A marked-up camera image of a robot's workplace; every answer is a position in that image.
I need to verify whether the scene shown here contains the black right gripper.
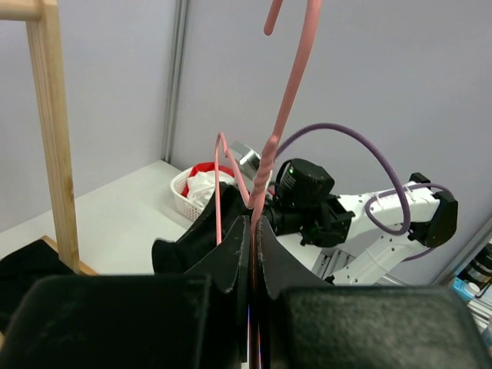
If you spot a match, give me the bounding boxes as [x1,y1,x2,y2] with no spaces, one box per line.
[267,201,308,236]

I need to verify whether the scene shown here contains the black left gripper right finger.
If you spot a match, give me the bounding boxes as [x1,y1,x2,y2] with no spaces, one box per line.
[258,219,491,368]

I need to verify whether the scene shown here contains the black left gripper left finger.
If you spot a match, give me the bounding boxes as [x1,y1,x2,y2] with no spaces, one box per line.
[1,217,250,368]

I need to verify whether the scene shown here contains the pink hanger of black top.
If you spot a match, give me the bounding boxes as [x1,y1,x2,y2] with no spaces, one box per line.
[214,0,322,368]

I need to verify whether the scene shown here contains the red tank top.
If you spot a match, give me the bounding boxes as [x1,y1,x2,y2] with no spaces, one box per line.
[181,162,214,198]

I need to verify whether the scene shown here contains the black tank top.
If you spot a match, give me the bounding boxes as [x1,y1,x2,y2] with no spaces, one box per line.
[1,182,251,334]

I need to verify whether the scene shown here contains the white camisole top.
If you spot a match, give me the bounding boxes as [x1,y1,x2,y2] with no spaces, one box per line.
[186,171,215,209]

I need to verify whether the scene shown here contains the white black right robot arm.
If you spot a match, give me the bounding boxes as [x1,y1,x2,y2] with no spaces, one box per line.
[264,158,458,286]

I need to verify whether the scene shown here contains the white perforated plastic basket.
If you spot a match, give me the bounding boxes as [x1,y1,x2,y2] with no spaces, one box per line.
[170,162,214,221]

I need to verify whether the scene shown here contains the clutter beside the cell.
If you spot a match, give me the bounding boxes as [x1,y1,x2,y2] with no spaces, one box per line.
[440,218,491,332]

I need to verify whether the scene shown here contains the wooden clothes rack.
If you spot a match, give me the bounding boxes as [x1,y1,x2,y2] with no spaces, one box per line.
[1,1,97,275]

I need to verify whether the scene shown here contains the aluminium mounting rail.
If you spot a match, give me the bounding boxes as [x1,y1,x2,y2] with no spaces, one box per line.
[311,248,354,280]

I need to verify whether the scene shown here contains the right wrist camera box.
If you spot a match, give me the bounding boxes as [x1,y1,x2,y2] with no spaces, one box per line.
[229,141,261,191]

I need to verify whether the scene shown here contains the aluminium corner post right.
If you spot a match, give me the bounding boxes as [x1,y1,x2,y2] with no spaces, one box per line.
[161,0,190,163]

